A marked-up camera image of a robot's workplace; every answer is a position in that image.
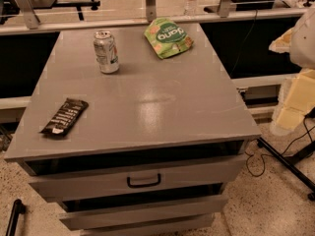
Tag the silver 7up soda can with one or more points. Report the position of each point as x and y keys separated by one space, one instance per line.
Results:
x=106 y=51

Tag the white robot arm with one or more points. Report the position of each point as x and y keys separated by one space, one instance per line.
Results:
x=302 y=46

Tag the black tripod leg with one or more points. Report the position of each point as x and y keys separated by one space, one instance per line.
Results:
x=290 y=162

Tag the green snack pouch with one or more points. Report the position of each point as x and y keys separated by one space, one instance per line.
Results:
x=167 y=38

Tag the grey drawer cabinet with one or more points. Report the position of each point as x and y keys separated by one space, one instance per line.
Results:
x=181 y=117

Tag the black snack bar wrapper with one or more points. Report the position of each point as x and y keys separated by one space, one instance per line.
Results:
x=65 y=117

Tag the black bar lower left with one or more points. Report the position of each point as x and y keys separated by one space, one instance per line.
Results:
x=17 y=209

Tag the metal railing frame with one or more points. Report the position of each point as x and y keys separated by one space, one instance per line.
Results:
x=116 y=13

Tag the black drawer handle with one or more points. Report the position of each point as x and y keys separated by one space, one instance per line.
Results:
x=137 y=183

